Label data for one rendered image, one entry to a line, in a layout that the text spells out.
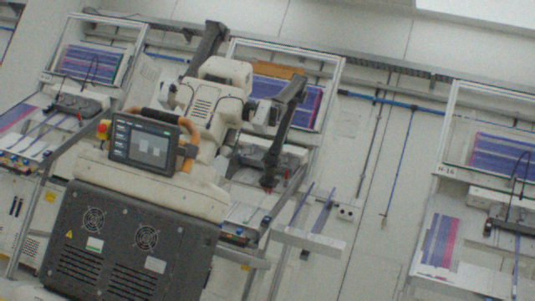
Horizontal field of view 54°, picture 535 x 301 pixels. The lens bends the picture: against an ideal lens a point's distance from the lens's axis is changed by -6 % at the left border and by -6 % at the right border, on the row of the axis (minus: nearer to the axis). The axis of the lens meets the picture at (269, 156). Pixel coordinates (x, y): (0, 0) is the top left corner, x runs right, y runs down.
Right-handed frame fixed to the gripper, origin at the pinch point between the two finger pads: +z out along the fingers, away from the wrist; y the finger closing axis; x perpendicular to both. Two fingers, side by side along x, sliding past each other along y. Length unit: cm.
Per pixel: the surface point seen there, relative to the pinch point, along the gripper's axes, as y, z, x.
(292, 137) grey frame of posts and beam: 2.8, -10.8, -42.6
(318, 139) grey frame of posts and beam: -12.3, -12.8, -44.7
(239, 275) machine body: 3.0, 36.6, 31.3
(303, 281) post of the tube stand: -37, 12, 41
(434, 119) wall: -70, 43, -198
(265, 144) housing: 17.4, -6.2, -35.3
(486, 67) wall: -102, 3, -239
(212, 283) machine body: 17, 43, 38
